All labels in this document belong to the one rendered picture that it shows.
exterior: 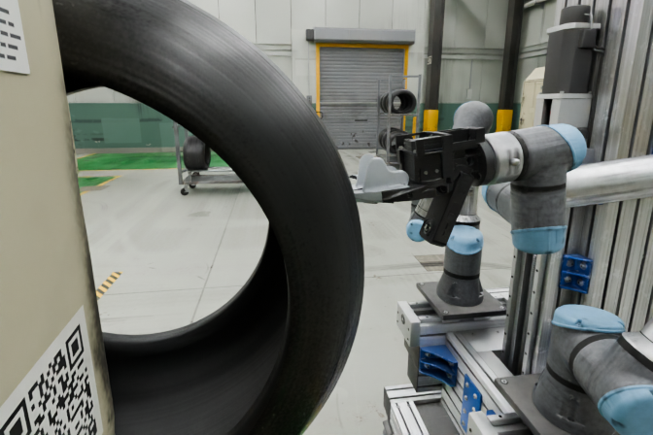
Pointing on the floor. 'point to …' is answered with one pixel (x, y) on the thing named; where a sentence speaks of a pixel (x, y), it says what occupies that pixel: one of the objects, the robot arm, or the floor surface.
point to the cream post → (41, 196)
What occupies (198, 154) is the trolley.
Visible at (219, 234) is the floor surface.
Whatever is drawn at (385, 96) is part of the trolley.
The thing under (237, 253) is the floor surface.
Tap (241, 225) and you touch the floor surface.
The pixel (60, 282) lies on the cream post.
